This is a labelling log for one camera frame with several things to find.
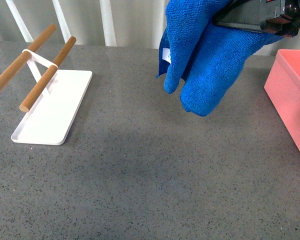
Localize white towel rack stand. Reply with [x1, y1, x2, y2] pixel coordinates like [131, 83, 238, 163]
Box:
[10, 49, 93, 146]

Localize right wooden rack bar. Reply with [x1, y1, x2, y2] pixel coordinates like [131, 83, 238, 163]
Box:
[19, 36, 77, 113]

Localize wooden rack bar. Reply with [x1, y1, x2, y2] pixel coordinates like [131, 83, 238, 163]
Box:
[19, 36, 77, 113]
[0, 24, 57, 91]

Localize pink plastic bin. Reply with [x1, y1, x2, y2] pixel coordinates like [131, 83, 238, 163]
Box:
[264, 49, 300, 152]

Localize left wooden rack bar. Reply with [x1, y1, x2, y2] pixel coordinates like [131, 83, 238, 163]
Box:
[0, 24, 57, 91]

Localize blue microfiber cloth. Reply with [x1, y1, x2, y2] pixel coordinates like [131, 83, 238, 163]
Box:
[158, 0, 280, 117]

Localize white curtain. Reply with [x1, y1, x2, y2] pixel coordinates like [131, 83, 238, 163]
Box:
[0, 0, 300, 57]

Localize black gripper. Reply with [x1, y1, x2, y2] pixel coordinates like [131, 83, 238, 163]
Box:
[212, 0, 300, 38]

